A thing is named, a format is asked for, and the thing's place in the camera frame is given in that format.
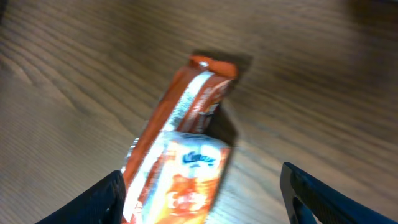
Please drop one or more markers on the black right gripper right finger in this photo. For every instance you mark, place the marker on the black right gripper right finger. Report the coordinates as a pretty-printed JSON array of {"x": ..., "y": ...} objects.
[{"x": 308, "y": 200}]

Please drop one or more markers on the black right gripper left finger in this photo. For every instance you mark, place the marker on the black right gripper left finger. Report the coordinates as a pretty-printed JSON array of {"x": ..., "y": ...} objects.
[{"x": 100, "y": 204}]

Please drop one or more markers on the small orange snack packet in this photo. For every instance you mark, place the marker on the small orange snack packet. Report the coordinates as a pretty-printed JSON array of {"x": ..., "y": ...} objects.
[{"x": 186, "y": 182}]

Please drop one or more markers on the long orange snack bar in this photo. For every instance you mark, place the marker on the long orange snack bar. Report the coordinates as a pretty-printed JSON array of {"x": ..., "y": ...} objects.
[{"x": 187, "y": 106}]

